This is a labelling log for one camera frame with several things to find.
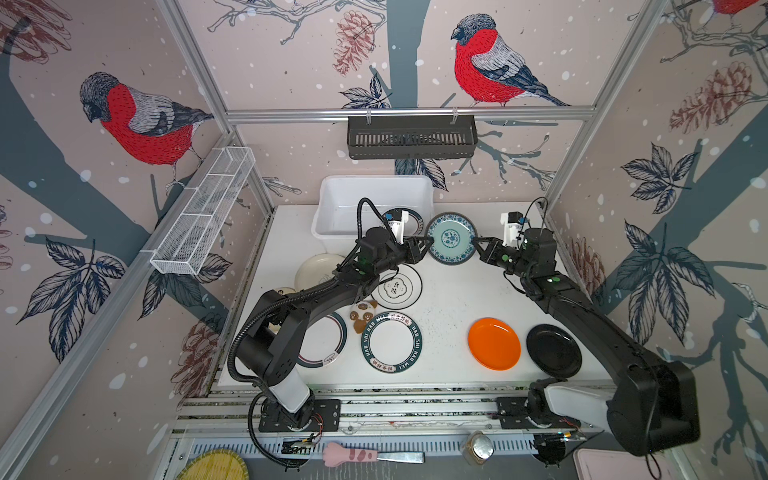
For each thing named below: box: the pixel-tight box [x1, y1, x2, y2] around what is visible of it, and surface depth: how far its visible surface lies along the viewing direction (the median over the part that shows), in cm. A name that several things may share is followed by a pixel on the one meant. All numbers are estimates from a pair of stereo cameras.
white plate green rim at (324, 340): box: [296, 311, 348, 369], surface depth 86 cm
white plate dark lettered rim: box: [361, 311, 423, 374], surface depth 87 cm
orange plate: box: [468, 317, 522, 371], surface depth 86 cm
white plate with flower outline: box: [371, 264, 423, 310], surface depth 97 cm
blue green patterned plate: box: [425, 212, 478, 266], surface depth 83 cm
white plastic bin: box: [311, 175, 434, 255], surface depth 113 cm
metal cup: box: [462, 430, 495, 466], surface depth 62 cm
